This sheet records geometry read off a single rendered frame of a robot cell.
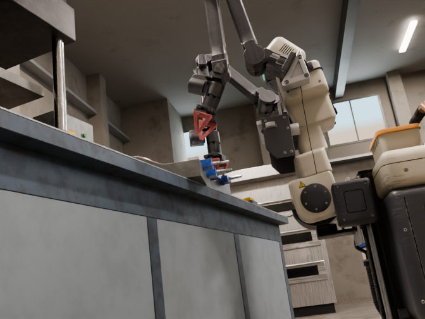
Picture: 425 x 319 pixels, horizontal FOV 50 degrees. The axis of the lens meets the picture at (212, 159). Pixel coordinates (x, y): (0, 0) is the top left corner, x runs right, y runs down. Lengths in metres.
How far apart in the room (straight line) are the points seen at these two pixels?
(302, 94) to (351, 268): 9.68
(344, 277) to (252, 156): 3.64
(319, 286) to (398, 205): 5.66
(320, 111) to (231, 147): 10.15
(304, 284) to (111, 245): 6.12
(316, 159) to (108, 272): 0.88
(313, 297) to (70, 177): 6.27
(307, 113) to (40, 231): 1.12
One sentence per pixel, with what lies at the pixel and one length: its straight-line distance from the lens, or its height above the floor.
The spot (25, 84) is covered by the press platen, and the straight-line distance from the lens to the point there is 2.36.
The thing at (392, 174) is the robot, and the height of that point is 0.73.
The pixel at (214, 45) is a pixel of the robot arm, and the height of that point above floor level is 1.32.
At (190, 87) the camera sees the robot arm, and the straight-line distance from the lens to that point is 1.67.
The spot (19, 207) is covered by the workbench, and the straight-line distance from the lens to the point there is 0.91.
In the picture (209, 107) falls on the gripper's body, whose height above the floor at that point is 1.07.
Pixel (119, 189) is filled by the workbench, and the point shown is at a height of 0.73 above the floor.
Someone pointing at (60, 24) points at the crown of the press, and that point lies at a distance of 2.52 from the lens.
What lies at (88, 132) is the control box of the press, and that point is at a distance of 2.67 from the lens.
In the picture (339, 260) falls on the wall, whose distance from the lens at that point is 11.24.
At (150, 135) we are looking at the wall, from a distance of 10.98.
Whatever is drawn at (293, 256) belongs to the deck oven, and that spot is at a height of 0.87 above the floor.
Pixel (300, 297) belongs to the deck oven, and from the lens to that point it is 7.12.
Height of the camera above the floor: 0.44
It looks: 17 degrees up
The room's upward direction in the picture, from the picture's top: 8 degrees counter-clockwise
